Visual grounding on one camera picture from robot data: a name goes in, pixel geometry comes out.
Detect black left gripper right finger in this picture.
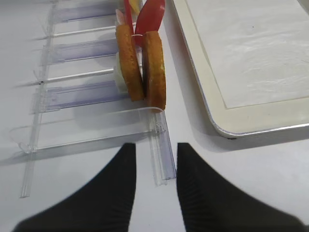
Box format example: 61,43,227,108
176,143,306,232

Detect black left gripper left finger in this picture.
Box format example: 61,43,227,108
14,143,137,232

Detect toasted bread slice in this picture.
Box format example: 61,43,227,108
116,25,144,101
142,31,166,110

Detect pink meat slice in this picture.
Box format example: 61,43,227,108
115,9,126,25

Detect thin red tomato slice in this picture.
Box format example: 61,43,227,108
124,0,134,34

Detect yellow cheese slice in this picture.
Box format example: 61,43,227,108
129,0,140,15

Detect clear acrylic food rack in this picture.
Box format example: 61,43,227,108
10,0,176,198

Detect white round food piece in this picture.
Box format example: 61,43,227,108
113,52,128,93

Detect cream rectangular tray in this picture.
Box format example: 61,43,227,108
172,0,309,138

